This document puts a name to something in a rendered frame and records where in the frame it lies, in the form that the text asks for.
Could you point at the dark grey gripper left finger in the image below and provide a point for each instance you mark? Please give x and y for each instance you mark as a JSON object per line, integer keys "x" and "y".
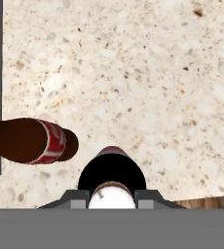
{"x": 75, "y": 198}

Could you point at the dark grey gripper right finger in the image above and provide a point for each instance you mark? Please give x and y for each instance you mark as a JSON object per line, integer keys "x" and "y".
{"x": 149, "y": 198}

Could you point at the black bottle with white cap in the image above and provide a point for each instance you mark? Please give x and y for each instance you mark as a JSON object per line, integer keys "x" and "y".
{"x": 112, "y": 171}

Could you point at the brown bottle with red label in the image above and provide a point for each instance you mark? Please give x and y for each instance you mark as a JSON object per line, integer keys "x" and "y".
{"x": 26, "y": 141}

